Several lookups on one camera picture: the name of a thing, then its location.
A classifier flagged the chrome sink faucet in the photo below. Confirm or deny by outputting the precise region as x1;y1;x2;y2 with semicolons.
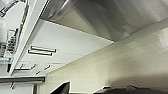
0;0;30;18

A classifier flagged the dish rack with utensils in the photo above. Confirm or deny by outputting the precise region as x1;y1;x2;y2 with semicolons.
4;28;20;55

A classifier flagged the white three-drawer base cabinet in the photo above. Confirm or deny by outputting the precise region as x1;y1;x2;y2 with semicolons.
11;61;64;76

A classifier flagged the white two-door sink cabinet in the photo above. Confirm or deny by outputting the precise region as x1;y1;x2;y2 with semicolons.
19;19;116;73

